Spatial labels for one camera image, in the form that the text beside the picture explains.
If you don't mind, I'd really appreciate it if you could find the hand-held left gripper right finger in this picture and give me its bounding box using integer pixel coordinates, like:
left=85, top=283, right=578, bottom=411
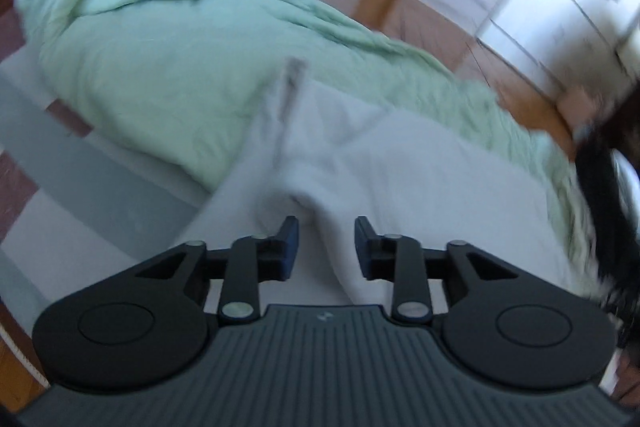
left=353, top=216, right=521, bottom=325

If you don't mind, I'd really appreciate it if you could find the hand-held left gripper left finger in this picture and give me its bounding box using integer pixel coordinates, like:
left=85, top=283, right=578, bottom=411
left=135, top=216, right=301, bottom=325

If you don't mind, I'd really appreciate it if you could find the white garment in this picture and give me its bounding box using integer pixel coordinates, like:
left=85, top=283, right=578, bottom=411
left=175, top=57, right=591, bottom=308

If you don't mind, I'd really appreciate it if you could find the person's right hand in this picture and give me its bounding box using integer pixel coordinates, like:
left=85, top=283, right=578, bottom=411
left=556, top=86, right=607, bottom=142

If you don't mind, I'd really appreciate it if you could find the light green blanket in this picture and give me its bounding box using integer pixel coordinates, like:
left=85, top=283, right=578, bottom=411
left=15, top=0, right=601, bottom=268

